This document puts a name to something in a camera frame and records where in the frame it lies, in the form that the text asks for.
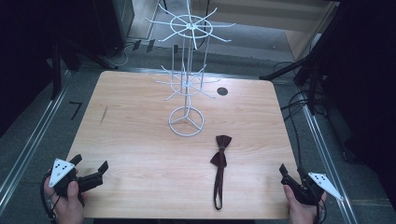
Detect person's left hand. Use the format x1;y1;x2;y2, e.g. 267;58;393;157
43;169;89;224

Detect metal floor rail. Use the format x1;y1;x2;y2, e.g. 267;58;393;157
300;92;359;224
0;70;71;216

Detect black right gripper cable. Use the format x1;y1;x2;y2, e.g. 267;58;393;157
315;199;327;224

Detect white floor cable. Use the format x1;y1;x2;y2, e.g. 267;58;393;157
103;42;131;68

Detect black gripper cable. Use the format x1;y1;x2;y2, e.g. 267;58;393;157
39;174;59;223
315;199;327;224

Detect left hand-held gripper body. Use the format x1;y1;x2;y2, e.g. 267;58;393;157
48;158;105;199

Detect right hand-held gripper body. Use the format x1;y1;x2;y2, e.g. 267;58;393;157
280;173;344;206

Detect dark cabinet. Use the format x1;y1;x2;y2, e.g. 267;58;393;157
92;0;135;59

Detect person's right hand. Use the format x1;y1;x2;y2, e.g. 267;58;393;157
282;185;328;224

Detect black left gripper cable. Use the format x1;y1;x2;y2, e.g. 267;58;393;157
39;174;59;223

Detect dark red bow tie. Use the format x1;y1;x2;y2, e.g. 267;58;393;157
209;134;233;211

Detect white wire display rack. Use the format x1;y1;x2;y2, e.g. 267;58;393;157
144;0;236;138

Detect black stand legs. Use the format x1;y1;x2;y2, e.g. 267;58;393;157
49;38;120;101
259;50;325;117

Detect black floor cables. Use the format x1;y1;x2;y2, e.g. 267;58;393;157
273;60;316;171

